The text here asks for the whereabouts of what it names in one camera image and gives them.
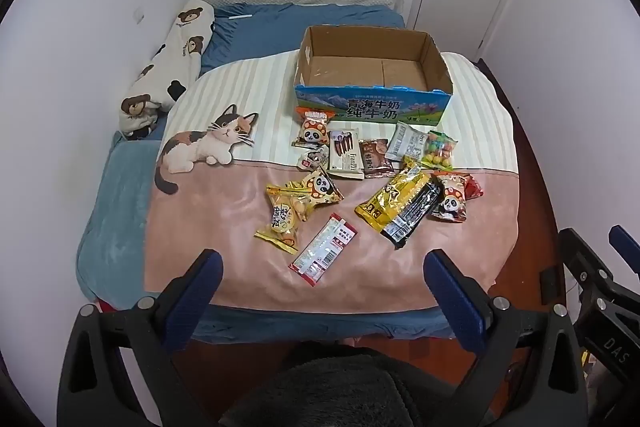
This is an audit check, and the cardboard box with blue print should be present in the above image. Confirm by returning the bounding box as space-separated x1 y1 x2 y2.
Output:
294 25 453 128

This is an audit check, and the small white wrapped candy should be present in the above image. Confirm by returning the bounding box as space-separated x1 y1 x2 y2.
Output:
299 146 331 172

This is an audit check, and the yellow clear snack packet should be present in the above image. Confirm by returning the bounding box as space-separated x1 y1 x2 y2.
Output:
254 183 313 255

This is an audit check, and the light blue blanket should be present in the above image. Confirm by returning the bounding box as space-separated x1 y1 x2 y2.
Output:
76 139 166 308

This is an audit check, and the bear print pillow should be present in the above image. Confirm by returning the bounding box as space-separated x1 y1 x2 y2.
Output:
118 0 216 140

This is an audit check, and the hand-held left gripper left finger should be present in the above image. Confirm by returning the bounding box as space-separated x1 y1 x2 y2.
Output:
57 248 224 427

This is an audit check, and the white chocolate wafer packet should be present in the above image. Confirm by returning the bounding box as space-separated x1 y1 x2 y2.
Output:
327 128 365 180

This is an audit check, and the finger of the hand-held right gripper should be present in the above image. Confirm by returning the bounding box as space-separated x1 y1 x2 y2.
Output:
608 224 640 278
557 228 615 290

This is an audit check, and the clear bag of colourful candies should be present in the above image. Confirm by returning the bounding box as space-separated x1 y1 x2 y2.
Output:
420 131 458 171

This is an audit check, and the red panda snack packet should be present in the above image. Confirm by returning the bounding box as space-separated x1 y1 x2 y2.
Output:
430 172 485 224

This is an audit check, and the cat print blanket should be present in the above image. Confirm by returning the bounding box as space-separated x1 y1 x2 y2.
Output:
144 52 521 313

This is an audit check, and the large yellow black snack packet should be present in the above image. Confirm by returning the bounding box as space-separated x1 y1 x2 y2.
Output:
355 157 443 250

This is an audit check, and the orange panda snack packet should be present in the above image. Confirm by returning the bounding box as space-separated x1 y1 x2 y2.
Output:
294 107 335 148

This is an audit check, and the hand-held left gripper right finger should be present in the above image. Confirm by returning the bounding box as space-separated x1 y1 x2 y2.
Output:
422 248 587 427

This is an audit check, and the small brown snack packet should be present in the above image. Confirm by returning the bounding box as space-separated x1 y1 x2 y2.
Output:
359 138 396 179

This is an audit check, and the yellow panda snack packet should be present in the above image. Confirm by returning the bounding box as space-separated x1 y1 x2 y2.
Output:
287 168 345 220

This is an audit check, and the red and white snack packet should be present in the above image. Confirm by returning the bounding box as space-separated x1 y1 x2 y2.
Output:
288 213 361 288

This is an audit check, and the grey white snack packet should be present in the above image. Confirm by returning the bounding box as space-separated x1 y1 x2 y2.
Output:
385 122 430 162

